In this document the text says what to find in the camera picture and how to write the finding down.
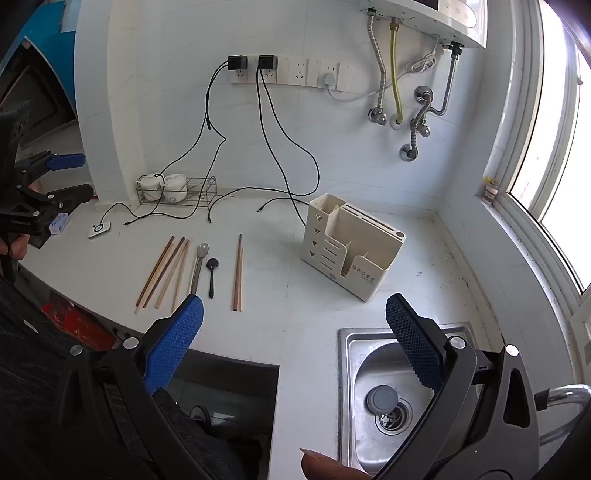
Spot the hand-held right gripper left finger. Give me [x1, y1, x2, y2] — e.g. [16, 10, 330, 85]
[48, 294, 218, 480]

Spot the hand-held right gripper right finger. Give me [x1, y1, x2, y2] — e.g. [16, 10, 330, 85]
[369, 293, 541, 480]

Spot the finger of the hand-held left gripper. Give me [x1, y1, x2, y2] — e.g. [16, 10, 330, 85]
[31, 183, 96, 219]
[17, 150, 87, 188]

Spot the brown wooden chopstick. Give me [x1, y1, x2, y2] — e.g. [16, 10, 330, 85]
[233, 233, 243, 312]
[143, 237, 186, 310]
[135, 236, 175, 309]

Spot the cream plastic utensil holder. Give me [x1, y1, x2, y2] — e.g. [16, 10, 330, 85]
[301, 193, 407, 303]

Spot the silver metal spoon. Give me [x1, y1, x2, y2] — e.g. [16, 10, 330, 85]
[190, 243, 210, 296]

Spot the person's left hand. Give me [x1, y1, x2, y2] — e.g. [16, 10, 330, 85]
[0, 234, 27, 274]

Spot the person's right hand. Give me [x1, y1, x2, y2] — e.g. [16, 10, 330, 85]
[300, 449, 376, 480]

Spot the small white blue box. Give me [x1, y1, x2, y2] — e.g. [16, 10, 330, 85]
[47, 212, 71, 237]

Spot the stainless steel sink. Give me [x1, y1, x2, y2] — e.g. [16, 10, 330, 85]
[337, 322, 481, 478]

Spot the grey sink plug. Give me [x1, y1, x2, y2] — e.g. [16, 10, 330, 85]
[366, 385, 399, 415]

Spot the metal drain strainer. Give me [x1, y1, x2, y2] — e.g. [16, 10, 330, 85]
[375, 398, 413, 435]

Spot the white lidded ceramic jar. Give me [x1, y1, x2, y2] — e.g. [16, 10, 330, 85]
[163, 174, 188, 204]
[140, 174, 163, 202]

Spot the blue range hood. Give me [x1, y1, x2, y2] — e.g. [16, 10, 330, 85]
[0, 0, 78, 153]

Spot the red printed box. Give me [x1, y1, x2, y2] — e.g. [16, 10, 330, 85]
[41, 302, 116, 352]

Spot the chrome faucet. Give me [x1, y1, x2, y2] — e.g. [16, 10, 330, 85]
[533, 384, 591, 446]

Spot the white framed window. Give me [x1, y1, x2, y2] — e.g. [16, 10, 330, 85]
[480, 0, 591, 361]

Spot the white water heater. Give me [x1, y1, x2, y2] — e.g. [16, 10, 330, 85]
[359, 0, 489, 51]

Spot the black charging cable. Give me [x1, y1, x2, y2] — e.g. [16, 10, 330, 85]
[256, 69, 312, 228]
[100, 60, 230, 227]
[208, 69, 321, 225]
[124, 60, 230, 227]

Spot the wire condiment rack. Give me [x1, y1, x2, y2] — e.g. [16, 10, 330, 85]
[136, 174, 219, 209]

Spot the white wall socket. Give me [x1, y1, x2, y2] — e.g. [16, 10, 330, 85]
[288, 56, 321, 87]
[256, 55, 290, 85]
[320, 58, 352, 90]
[230, 55, 258, 85]

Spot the corrugated steel hose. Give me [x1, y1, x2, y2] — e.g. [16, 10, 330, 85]
[427, 55, 459, 114]
[409, 97, 432, 158]
[366, 10, 387, 114]

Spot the yellow gas hose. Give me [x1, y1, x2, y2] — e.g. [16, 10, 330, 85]
[389, 17, 403, 127]

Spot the white power cord with plug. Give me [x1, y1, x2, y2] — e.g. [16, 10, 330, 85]
[322, 39, 441, 101]

